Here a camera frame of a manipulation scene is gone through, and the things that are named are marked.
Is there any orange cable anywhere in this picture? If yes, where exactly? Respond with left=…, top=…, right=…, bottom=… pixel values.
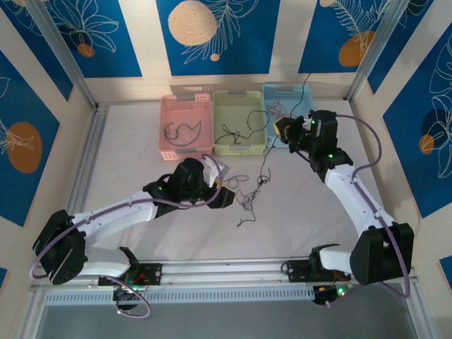
left=267, top=100, right=286, bottom=118
left=280, top=105, right=302, bottom=121

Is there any blue plastic basket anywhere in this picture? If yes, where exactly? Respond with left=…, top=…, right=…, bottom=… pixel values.
left=261, top=83, right=319, bottom=148

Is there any green plastic basket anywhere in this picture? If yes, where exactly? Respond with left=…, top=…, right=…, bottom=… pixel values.
left=211, top=90, right=268, bottom=157

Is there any pink plastic basket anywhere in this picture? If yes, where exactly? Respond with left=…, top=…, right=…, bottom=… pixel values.
left=159, top=93, right=215, bottom=162

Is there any black controller board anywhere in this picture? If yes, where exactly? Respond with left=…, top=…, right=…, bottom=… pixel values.
left=312, top=282, right=354, bottom=307
left=112, top=285, right=144, bottom=311

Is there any purple sleeved arm cable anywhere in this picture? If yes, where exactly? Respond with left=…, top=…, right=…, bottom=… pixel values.
left=29, top=153, right=225, bottom=319
left=331, top=113, right=412, bottom=308

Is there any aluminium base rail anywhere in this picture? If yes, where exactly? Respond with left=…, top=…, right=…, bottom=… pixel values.
left=30, top=256, right=421, bottom=296

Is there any grey slotted cable duct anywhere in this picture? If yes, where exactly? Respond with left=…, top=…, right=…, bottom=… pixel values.
left=45, top=286, right=315, bottom=305

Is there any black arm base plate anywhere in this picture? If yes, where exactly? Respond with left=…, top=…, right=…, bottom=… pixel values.
left=282, top=260, right=352, bottom=283
left=121, top=263, right=163, bottom=286

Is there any blue floral wall panel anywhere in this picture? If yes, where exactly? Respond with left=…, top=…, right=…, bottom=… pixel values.
left=0, top=49, right=61, bottom=227
left=383, top=20, right=452, bottom=219
left=155, top=0, right=282, bottom=77
left=367, top=0, right=434, bottom=95
left=0, top=0, right=74, bottom=102
left=44, top=0, right=143, bottom=79
left=297, top=0, right=388, bottom=75

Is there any aluminium side rail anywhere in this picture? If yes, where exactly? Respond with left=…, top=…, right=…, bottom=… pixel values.
left=66, top=104, right=110, bottom=213

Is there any aluminium corner post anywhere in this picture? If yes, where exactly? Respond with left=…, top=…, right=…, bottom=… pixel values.
left=26, top=0, right=100, bottom=111
left=345, top=0, right=412, bottom=102

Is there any aluminium frame leg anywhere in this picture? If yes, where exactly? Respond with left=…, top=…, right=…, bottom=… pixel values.
left=20, top=287, right=49, bottom=339
left=402, top=278, right=430, bottom=339

